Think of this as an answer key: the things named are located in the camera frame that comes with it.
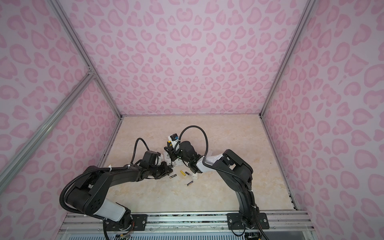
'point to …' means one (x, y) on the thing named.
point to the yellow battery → (184, 174)
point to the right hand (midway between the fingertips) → (166, 146)
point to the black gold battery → (173, 176)
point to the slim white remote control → (194, 176)
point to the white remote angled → (179, 162)
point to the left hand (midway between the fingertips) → (174, 168)
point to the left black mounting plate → (138, 223)
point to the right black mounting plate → (234, 222)
